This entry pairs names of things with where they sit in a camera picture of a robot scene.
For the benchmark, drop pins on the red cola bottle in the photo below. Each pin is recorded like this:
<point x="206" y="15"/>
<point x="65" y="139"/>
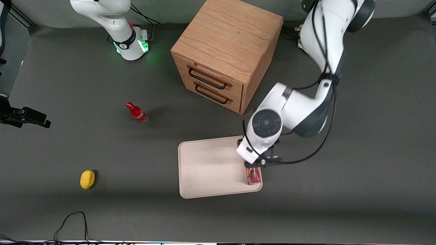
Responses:
<point x="137" y="113"/>

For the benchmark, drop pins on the beige plastic tray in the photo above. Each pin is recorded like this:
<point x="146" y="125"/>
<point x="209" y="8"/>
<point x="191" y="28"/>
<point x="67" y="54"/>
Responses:
<point x="211" y="166"/>

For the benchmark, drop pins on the yellow lemon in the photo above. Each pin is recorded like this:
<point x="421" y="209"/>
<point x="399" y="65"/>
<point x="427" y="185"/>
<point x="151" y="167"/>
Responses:
<point x="87" y="179"/>

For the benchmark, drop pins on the red tartan cookie box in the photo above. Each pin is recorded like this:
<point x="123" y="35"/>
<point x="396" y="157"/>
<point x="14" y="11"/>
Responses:
<point x="253" y="177"/>

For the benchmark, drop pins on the wooden drawer cabinet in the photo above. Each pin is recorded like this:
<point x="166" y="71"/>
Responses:
<point x="228" y="37"/>

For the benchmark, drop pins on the wooden drawer front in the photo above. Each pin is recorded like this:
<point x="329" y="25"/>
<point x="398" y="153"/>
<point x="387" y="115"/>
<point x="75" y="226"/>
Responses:
<point x="236" y="90"/>
<point x="236" y="105"/>

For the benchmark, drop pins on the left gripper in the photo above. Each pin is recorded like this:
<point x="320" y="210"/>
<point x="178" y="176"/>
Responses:
<point x="239" y="142"/>

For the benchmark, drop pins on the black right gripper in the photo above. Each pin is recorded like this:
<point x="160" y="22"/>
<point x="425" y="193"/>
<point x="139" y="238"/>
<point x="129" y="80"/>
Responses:
<point x="4" y="107"/>

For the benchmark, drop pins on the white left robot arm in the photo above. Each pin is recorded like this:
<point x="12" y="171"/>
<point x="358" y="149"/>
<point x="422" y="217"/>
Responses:
<point x="323" y="30"/>

